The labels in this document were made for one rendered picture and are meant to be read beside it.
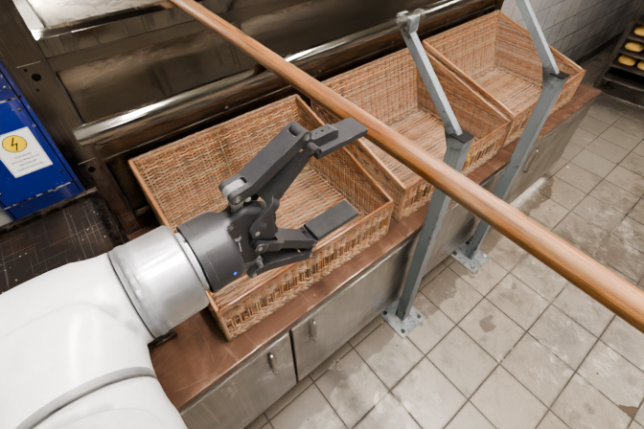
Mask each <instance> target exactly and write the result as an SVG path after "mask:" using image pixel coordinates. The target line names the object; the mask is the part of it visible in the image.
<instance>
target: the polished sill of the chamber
mask: <svg viewBox="0 0 644 429"><path fill-rule="evenodd" d="M194 1H196V2H197V3H198V4H200V5H201V6H203V7H204V8H206V9H207V10H209V11H211V12H212V13H214V14H218V13H222V12H226V11H231V10H235V9H239V8H243V7H247V6H250V5H254V4H258V3H262V2H265V1H269V0H194ZM192 20H196V18H194V17H193V16H191V15H190V14H189V13H187V12H186V11H184V10H182V9H181V8H180V7H178V6H177V5H176V4H175V3H174V2H172V1H171V0H165V1H160V2H156V3H151V4H147V5H144V6H139V7H135V8H130V9H126V10H122V11H115V12H110V13H106V14H102V15H97V16H93V17H88V18H84V19H81V20H76V21H72V22H67V23H63V24H59V25H55V26H51V27H46V28H42V29H38V30H33V31H31V34H32V35H33V37H34V40H35V42H36V43H37V45H38V47H39V49H40V50H41V52H42V54H43V55H44V57H45V58H49V57H53V56H59V55H63V54H67V53H71V52H75V51H78V50H81V49H85V48H89V47H93V46H97V45H101V44H104V43H107V42H111V41H115V40H119V39H123V38H126V37H130V36H134V35H137V34H143V33H147V32H151V31H155V30H159V29H163V28H166V27H170V26H173V25H177V24H181V23H185V22H188V21H192Z"/></svg>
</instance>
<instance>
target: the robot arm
mask: <svg viewBox="0 0 644 429"><path fill-rule="evenodd" d="M367 133H368V128H367V127H366V126H364V125H363V124H361V123H359V122H358V121H356V120H355V119H353V118H352V117H349V118H347V119H345V120H342V121H340V122H338V123H336V124H333V125H331V124H325V125H323V126H320V127H318V128H316V129H315V130H313V131H311V132H309V131H307V130H306V129H305V128H304V127H302V126H301V125H300V124H298V123H297V122H296V121H291V122H290V123H288V124H287V125H286V126H285V127H284V128H283V129H282V130H281V131H280V132H279V133H278V135H276V136H275V137H274V138H273V139H272V140H271V141H270V142H269V143H268V144H267V145H266V146H265V147H264V148H263V149H262V150H261V151H260V152H259V153H258V154H257V155H256V156H255V157H254V158H252V159H251V160H250V161H249V162H248V163H247V164H246V165H245V166H244V167H243V168H242V169H241V170H240V171H239V172H238V173H236V174H234V175H233V176H231V177H229V178H228V179H226V180H224V181H222V182H221V183H220V184H219V186H218V189H219V190H220V191H221V192H222V193H223V195H224V196H225V197H226V198H227V201H228V203H229V205H228V206H227V207H226V208H225V209H224V210H223V211H221V212H219V213H212V212H205V213H203V214H200V215H198V216H196V217H194V218H192V219H190V220H188V221H186V222H184V223H182V224H180V225H178V226H176V231H177V234H174V233H173V231H172V230H171V229H170V228H169V227H168V226H160V227H158V228H156V229H154V230H152V231H150V232H148V233H146V234H144V235H142V236H140V237H138V238H136V239H134V240H132V241H130V242H128V243H126V244H124V245H119V246H117V247H115V248H114V249H113V250H112V251H110V252H107V253H105V254H102V255H100V256H98V257H95V258H93V259H89V260H83V261H78V262H73V263H69V264H66V265H63V266H61V267H59V268H57V269H54V270H52V271H49V272H46V273H44V274H42V275H40V276H38V277H36V278H33V279H31V280H29V281H27V282H24V283H22V284H20V285H18V286H17V287H15V288H13V289H11V290H9V291H7V292H5V293H3V294H1V295H0V429H187V427H186V425H185V423H184V421H183V419H182V418H181V416H180V415H179V413H178V411H177V410H176V409H175V407H174V406H173V405H172V404H171V402H170V401H169V399H168V398H167V396H166V394H165V393H164V391H163V389H162V387H161V385H160V383H159V382H158V379H157V377H156V375H155V372H154V370H153V366H152V364H151V361H150V352H149V349H148V344H149V343H150V342H152V341H153V340H154V339H156V338H157V337H159V336H160V335H164V334H166V333H167V332H168V331H169V330H170V329H172V328H173V327H175V326H177V325H179V324H180V323H182V322H183V321H185V320H186V319H188V318H190V317H191V316H193V315H194V314H196V313H198V312H199V311H200V310H201V309H203V308H205V307H206V306H207V305H208V304H209V298H208V295H207V292H206V291H207V290H208V289H210V291H211V292H212V293H216V292H217V291H219V290H221V289H222V288H223V287H224V286H226V285H228V284H229V283H231V282H233V281H235V280H236V279H238V278H240V277H241V276H242V275H243V273H244V272H245V273H246V274H247V276H248V277H249V278H250V279H253V278H255V277H257V276H259V275H261V274H263V273H264V272H265V271H268V270H271V269H275V268H278V267H282V266H285V265H289V264H292V263H295V262H298V261H301V260H307V259H310V258H311V257H312V256H313V251H312V248H313V247H315V246H316V244H317V241H319V240H321V239H322V238H324V237H326V236H328V235H329V234H331V233H332V232H334V231H335V230H337V229H339V228H340V227H342V226H343V225H345V224H346V223H348V222H350V221H351V220H353V219H354V218H356V217H357V216H358V211H357V210H356V209H355V208H353V207H352V206H351V205H350V204H349V203H348V202H347V201H346V200H343V201H341V202H339V203H338V204H336V205H334V206H333V207H331V208H330V209H329V210H327V211H325V212H324V213H322V214H320V215H318V216H316V217H315V218H313V219H311V220H310V221H308V222H306V223H305V224H304V227H305V228H304V227H303V226H302V228H303V229H302V228H300V229H287V228H278V227H277V225H276V224H275V222H276V211H277V210H278V208H279V207H280V199H281V198H282V196H283V195H284V194H285V192H286V191H287V190H288V188H289V187H290V185H291V184H292V183H293V181H294V180H295V178H296V177H297V176H298V174H299V173H300V172H301V170H302V169H303V168H304V166H305V165H306V164H307V162H308V161H309V160H310V158H311V157H312V155H313V156H314V157H315V158H316V159H317V160H318V159H320V158H322V157H324V156H326V155H328V154H330V153H332V152H334V151H336V150H338V149H340V148H342V147H345V146H347V145H348V144H350V143H352V142H353V141H355V140H357V139H359V138H361V137H363V136H365V135H367ZM301 148H302V149H303V151H302V152H299V150H300V149H301ZM259 197H260V198H261V199H262V200H263V201H257V200H258V198H259ZM297 250H299V251H300V252H298V251H297Z"/></svg>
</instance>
